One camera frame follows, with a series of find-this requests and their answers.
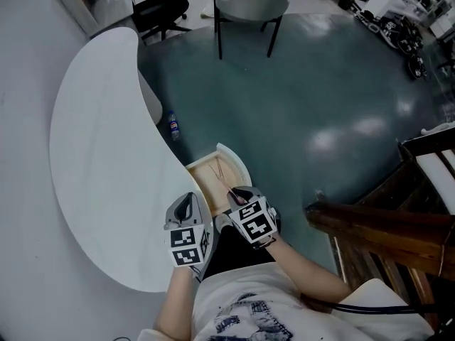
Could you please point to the person's right forearm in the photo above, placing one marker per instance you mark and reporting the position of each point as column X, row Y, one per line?
column 309, row 275

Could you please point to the large white wooden drawer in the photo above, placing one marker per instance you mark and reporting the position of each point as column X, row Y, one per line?
column 213, row 179

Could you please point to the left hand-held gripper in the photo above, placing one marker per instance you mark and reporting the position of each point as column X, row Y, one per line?
column 185, row 243

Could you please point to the grey desk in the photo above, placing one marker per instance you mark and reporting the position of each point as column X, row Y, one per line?
column 113, row 5

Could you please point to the person's black trousers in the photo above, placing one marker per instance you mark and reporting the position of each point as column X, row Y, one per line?
column 238, row 250

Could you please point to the person's left forearm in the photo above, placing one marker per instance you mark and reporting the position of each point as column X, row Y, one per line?
column 174, row 304

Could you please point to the person's white shoe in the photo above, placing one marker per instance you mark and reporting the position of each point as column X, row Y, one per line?
column 222, row 222

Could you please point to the black office chair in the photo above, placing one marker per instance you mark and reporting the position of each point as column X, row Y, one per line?
column 160, row 7

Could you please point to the clear plastic bottle blue label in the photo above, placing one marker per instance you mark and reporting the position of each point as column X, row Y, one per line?
column 173, row 125

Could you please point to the grey-green chair with black legs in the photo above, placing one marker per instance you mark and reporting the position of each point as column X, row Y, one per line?
column 252, row 5

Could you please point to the grey shelf unit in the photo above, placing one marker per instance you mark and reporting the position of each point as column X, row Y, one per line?
column 76, row 7

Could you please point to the pile of black floor devices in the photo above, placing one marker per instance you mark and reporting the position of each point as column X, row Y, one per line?
column 401, row 37

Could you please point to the white curved table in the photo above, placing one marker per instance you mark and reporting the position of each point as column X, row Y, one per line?
column 106, row 155

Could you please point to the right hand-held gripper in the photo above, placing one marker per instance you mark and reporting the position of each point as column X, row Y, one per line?
column 254, row 224

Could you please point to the white printed t-shirt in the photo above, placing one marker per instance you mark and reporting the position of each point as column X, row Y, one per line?
column 256, row 307

